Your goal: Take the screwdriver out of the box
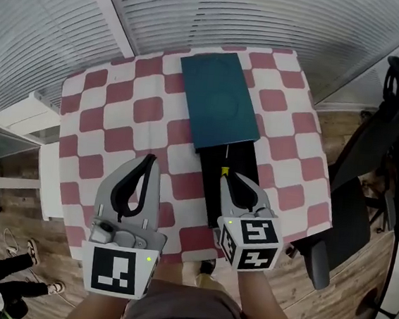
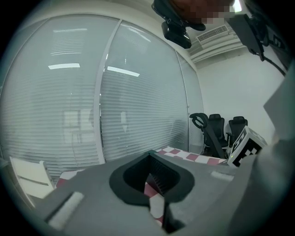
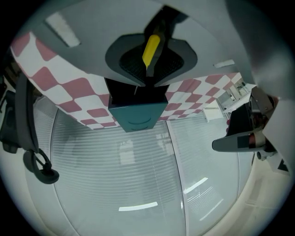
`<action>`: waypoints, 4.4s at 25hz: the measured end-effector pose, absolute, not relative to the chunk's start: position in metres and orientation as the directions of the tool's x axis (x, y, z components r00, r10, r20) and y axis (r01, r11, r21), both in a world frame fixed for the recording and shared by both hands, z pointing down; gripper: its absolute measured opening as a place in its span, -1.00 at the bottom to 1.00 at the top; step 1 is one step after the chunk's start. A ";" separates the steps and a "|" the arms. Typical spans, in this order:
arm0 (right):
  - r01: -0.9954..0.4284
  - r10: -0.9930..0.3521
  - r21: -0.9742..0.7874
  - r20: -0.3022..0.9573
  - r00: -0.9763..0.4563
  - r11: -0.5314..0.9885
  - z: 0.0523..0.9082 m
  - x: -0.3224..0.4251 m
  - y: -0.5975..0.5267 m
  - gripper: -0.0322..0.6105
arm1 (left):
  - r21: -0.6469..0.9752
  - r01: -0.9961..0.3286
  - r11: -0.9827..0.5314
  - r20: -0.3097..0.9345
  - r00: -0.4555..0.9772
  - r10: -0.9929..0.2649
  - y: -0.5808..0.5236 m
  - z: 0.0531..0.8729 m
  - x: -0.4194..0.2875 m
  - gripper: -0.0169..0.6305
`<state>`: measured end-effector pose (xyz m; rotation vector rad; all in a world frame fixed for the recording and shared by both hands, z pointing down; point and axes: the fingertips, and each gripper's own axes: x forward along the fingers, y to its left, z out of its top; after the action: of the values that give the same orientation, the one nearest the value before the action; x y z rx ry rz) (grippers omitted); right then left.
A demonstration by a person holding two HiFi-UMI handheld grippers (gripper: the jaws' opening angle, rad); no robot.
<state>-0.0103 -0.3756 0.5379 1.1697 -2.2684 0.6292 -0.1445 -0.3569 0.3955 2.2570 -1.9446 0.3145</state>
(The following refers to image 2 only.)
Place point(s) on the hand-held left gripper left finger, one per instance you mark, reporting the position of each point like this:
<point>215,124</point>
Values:
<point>96,207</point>

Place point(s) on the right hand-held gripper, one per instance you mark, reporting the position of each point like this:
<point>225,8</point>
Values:
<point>247,147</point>

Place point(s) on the person's head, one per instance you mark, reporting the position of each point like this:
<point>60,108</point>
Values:
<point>202,9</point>

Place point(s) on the white air conditioner vent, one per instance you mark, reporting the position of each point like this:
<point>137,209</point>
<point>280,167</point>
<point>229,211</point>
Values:
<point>212,34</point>

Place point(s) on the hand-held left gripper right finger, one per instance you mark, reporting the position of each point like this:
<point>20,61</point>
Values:
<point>207,198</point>

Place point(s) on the black office chair with headrest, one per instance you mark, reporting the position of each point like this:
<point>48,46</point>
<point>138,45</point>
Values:
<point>210,138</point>

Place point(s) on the black head-mounted camera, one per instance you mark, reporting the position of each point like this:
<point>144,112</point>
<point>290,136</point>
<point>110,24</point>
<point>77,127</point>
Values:
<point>176,34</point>

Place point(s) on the person's grey shirt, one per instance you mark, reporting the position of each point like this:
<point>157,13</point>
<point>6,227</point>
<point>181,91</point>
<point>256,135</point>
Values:
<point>276,184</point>

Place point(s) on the white wooden chair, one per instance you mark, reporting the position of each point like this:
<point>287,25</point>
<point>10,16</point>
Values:
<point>32,177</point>

